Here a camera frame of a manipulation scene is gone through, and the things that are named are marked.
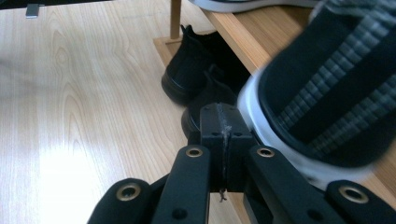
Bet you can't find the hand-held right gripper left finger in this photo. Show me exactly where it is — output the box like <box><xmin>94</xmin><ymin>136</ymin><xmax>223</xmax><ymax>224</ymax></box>
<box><xmin>150</xmin><ymin>103</ymin><xmax>226</xmax><ymax>224</ymax></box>

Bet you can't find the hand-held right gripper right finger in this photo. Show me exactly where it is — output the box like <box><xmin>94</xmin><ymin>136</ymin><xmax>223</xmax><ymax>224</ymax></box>
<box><xmin>221</xmin><ymin>104</ymin><xmax>347</xmax><ymax>224</ymax></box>

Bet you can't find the wooden rack base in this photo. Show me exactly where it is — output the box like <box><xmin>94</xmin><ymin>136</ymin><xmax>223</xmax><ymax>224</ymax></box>
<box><xmin>152</xmin><ymin>0</ymin><xmax>396</xmax><ymax>224</ymax></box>

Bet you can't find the black ankle boot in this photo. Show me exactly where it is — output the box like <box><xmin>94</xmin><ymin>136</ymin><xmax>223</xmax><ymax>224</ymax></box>
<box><xmin>161</xmin><ymin>24</ymin><xmax>247</xmax><ymax>106</ymax></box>
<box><xmin>181</xmin><ymin>63</ymin><xmax>242</xmax><ymax>141</ymax></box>

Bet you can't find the small silver metal piece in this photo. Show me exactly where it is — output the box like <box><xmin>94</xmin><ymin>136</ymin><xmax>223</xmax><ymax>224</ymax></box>
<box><xmin>25</xmin><ymin>3</ymin><xmax>40</xmax><ymax>19</ymax></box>

